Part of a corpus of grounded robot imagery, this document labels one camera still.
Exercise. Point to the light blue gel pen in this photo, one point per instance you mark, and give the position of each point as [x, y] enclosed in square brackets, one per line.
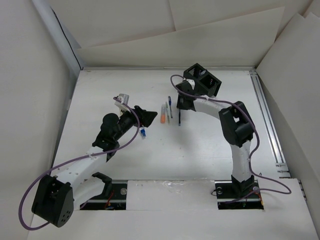
[179, 117]

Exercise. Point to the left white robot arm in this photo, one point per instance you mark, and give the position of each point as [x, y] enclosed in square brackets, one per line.
[58, 196]

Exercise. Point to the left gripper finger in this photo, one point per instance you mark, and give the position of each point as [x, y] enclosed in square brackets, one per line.
[139, 111]
[147, 118]

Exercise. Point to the right aluminium rail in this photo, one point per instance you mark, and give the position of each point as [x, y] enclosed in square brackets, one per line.
[276, 149]

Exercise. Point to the black two-compartment pen holder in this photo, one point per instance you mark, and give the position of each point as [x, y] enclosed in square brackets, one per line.
[205, 83]

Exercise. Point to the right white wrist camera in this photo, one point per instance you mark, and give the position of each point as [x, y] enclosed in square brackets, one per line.
[191, 83]

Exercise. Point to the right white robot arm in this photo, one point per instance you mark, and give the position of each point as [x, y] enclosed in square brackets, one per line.
[237, 128]

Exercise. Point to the dark blue ballpoint pen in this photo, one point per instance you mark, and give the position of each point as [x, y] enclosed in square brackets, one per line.
[170, 106]

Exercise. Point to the orange cap highlighter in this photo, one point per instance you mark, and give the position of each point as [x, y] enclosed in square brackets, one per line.
[163, 114]

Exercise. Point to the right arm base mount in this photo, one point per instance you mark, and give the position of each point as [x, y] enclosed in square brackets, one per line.
[235, 195]

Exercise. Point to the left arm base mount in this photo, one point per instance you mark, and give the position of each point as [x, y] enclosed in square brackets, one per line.
[112, 197]

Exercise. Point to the green clear pen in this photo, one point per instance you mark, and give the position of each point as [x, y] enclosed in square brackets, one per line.
[167, 113]

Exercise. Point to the blue cap glue bottle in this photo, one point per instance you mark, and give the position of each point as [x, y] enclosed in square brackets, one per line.
[143, 132]

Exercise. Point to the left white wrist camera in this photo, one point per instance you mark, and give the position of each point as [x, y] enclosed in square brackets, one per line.
[123, 101]

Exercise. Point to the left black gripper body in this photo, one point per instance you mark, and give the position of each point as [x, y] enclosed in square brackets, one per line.
[127, 121]

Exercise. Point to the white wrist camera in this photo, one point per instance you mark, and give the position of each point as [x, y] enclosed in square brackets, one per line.
[191, 83]
[123, 101]

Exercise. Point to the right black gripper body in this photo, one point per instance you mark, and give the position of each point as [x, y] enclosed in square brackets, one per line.
[181, 104]

